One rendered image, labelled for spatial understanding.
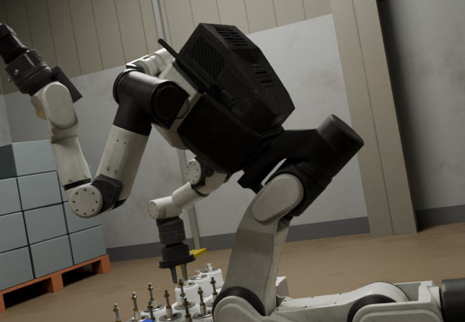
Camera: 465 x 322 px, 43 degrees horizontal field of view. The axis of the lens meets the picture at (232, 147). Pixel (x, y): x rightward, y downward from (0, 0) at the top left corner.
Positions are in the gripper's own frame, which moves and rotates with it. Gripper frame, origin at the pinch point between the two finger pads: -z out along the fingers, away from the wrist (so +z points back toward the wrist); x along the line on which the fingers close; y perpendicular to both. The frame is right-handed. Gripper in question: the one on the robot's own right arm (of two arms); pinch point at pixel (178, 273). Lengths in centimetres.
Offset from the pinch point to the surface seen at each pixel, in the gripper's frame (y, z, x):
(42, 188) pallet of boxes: 235, 36, 2
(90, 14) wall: 290, 172, 75
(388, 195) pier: 112, -10, 201
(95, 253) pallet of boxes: 256, -19, 35
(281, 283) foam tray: 21, -20, 52
